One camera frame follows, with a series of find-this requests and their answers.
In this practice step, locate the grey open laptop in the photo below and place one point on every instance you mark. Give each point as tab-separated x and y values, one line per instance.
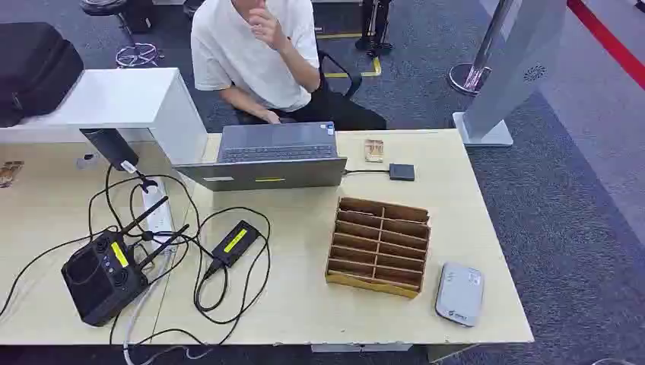
277	141

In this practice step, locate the small black square box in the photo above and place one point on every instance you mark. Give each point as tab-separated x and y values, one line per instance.
401	172

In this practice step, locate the wooden slotted card box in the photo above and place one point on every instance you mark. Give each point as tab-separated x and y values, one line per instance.
378	247

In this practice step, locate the black power adapter yellow label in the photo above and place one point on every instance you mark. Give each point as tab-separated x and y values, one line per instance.
234	244

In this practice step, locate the black office chair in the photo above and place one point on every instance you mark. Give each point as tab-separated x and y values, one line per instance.
347	75

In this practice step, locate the person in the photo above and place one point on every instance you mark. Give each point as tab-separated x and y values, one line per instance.
242	50

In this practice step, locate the black tripod stand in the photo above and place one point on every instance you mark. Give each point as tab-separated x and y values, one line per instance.
375	30

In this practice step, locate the white power strip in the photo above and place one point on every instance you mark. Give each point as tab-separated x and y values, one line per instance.
158	216

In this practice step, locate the black rectangular mounted device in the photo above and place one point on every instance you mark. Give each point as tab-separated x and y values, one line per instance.
108	146

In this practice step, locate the white standing kiosk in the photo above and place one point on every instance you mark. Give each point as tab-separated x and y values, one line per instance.
514	65

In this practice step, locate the black stool with chrome base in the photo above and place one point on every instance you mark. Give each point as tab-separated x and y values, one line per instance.
136	53

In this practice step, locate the black remote controller with antennas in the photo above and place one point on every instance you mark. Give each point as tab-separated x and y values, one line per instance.
101	282

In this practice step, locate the black backpack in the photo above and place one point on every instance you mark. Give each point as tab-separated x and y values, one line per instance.
35	70

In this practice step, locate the brown printed card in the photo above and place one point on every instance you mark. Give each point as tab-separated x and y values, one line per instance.
9	174

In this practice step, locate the chrome stanchion post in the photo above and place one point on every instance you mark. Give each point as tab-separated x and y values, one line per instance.
471	75

